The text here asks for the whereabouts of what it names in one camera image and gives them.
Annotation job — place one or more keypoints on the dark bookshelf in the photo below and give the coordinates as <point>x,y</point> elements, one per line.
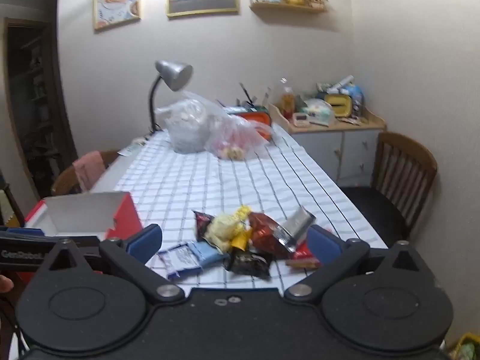
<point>37,93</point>

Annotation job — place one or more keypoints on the yellow box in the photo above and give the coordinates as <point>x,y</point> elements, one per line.
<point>337,107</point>

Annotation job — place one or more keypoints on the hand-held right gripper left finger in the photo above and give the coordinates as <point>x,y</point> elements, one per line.
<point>144,240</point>

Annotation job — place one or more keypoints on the orange container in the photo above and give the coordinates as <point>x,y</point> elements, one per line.
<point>258,118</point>

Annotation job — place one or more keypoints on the small clear packet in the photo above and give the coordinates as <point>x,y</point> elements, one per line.
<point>133,148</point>

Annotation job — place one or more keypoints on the wooden chair with black seat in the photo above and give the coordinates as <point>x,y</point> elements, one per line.
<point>403,168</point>

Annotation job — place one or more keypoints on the framed food picture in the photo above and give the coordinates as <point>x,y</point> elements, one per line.
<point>117,0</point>

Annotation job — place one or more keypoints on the yellow green crate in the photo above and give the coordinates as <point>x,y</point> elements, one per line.
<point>467,347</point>

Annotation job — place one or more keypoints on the white and blue snack packet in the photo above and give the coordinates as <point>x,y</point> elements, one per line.
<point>178,260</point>

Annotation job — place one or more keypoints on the wooden wall shelf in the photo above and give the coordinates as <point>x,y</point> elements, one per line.
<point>287,7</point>

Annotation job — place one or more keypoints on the pink towel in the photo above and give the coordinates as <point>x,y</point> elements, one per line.
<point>89,168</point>

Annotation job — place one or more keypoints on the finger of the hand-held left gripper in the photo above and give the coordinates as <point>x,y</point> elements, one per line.
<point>24,231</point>
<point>22,255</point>

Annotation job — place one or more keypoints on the white kitchen timer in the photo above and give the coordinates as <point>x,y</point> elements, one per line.
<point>300,119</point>

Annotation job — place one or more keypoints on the orange drink bottle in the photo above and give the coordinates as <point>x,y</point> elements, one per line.
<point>288,101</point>

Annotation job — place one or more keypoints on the tissue pack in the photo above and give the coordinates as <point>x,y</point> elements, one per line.
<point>318,112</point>

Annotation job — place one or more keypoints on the shiny red snack packet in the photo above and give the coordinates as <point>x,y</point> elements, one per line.
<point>264,232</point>

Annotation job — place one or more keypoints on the silver foil snack bar packet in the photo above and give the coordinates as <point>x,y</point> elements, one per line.
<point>296,227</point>

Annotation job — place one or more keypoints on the white checkered tablecloth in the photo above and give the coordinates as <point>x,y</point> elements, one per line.
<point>210,180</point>

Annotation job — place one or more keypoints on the person's left hand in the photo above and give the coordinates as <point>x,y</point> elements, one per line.
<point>5,284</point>

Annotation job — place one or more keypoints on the wooden chair with towel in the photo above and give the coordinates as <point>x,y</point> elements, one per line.
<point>62,182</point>

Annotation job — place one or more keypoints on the clear plastic bag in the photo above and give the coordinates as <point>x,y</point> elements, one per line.
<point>183,127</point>

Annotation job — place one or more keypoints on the black snack packet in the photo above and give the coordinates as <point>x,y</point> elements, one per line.
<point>249,262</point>

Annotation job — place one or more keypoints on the red and white cardboard box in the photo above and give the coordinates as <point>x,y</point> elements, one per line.
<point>82,210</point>

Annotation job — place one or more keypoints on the pale yellow snack packet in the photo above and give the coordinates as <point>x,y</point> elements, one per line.
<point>223,228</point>

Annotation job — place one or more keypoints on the pink plastic bag of snacks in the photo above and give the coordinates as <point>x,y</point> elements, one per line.
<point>232,138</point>

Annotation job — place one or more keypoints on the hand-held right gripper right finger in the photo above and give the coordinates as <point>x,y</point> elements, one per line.
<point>322,243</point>

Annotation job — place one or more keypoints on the silver desk lamp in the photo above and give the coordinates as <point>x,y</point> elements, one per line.
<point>174,73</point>

